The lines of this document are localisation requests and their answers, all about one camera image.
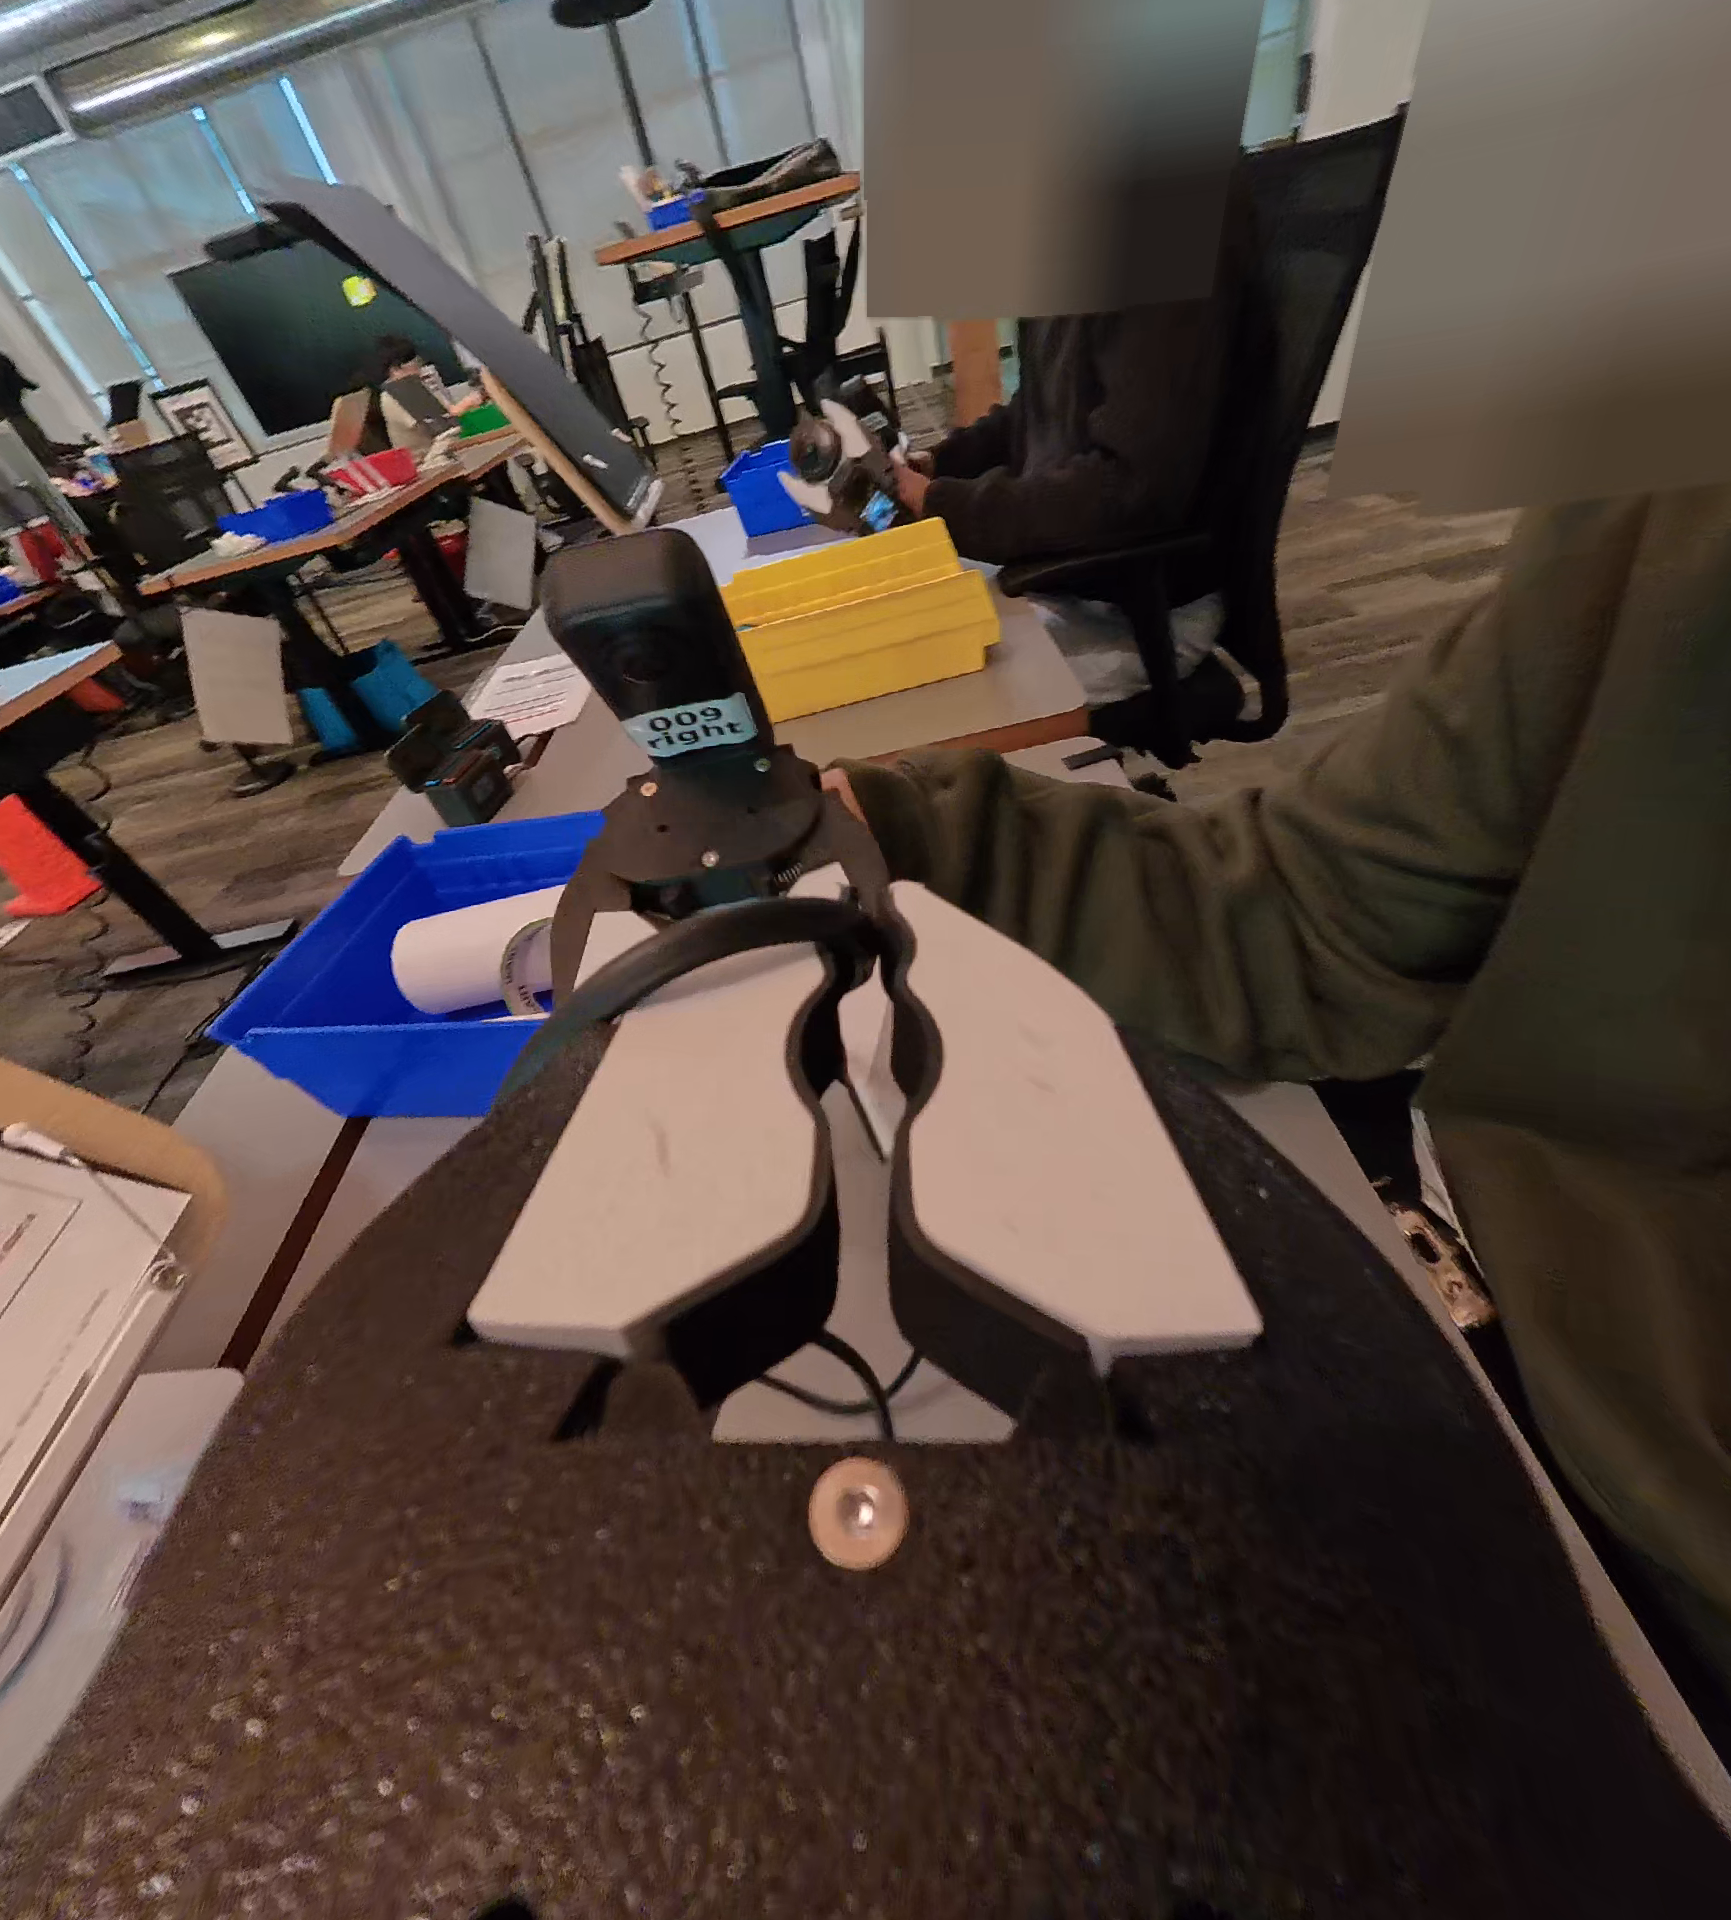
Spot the grey hanging panel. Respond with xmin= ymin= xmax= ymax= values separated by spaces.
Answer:
xmin=463 ymin=493 xmax=539 ymax=612
xmin=179 ymin=606 xmax=297 ymax=748

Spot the white paper roll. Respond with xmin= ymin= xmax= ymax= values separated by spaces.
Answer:
xmin=389 ymin=884 xmax=567 ymax=1021

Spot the blue plastic bin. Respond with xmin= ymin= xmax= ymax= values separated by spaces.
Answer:
xmin=209 ymin=810 xmax=611 ymax=1121

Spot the wooden standing desk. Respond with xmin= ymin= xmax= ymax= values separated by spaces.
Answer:
xmin=595 ymin=137 xmax=867 ymax=444

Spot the black battery charger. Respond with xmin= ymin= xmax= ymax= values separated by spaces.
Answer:
xmin=385 ymin=702 xmax=525 ymax=828

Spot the orange traffic cone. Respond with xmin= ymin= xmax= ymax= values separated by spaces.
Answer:
xmin=0 ymin=792 xmax=105 ymax=919

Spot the black floor lamp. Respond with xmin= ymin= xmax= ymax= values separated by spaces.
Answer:
xmin=549 ymin=0 xmax=657 ymax=170

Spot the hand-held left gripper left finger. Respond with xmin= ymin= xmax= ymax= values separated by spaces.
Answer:
xmin=463 ymin=948 xmax=849 ymax=1409

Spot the yellow plastic bin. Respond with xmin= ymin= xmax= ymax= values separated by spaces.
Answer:
xmin=737 ymin=565 xmax=1001 ymax=725
xmin=719 ymin=515 xmax=957 ymax=623

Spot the printed paper sheet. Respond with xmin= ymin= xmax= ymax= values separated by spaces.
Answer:
xmin=463 ymin=659 xmax=597 ymax=737

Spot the black office chair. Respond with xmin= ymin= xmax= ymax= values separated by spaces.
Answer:
xmin=997 ymin=112 xmax=1407 ymax=770

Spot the blue bag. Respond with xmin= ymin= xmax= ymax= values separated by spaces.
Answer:
xmin=297 ymin=640 xmax=441 ymax=755

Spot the instruction sheet board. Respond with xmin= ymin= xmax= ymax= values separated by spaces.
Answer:
xmin=0 ymin=1020 xmax=229 ymax=1758

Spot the green tape roll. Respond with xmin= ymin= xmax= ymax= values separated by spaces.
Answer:
xmin=497 ymin=918 xmax=567 ymax=1021

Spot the person's green clothing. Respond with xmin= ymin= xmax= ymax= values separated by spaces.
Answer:
xmin=1411 ymin=476 xmax=1731 ymax=1801

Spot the wall television screen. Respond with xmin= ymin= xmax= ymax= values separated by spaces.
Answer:
xmin=167 ymin=240 xmax=469 ymax=437

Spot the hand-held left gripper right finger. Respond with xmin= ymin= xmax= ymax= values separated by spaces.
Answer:
xmin=879 ymin=881 xmax=1267 ymax=1424

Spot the small blue bin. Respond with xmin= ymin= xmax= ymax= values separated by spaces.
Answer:
xmin=719 ymin=437 xmax=813 ymax=539

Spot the black tilted board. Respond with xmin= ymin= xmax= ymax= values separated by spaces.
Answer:
xmin=253 ymin=176 xmax=657 ymax=529

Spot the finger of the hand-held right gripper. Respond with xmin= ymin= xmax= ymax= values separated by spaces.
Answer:
xmin=823 ymin=994 xmax=909 ymax=1163

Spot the person's right forearm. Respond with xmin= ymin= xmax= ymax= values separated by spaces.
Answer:
xmin=823 ymin=744 xmax=1571 ymax=1085

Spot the black cable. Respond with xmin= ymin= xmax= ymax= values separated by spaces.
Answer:
xmin=501 ymin=896 xmax=927 ymax=1420

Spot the silver air duct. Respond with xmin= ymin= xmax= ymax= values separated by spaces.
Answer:
xmin=0 ymin=0 xmax=537 ymax=137

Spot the white stand base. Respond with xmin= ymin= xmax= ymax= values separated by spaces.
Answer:
xmin=0 ymin=1363 xmax=249 ymax=1779

